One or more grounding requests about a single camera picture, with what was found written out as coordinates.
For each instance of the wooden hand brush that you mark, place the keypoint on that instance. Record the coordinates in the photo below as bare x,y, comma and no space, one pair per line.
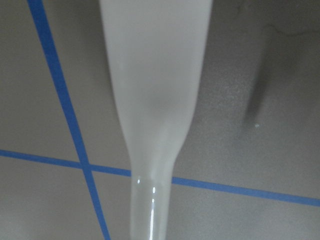
155,51

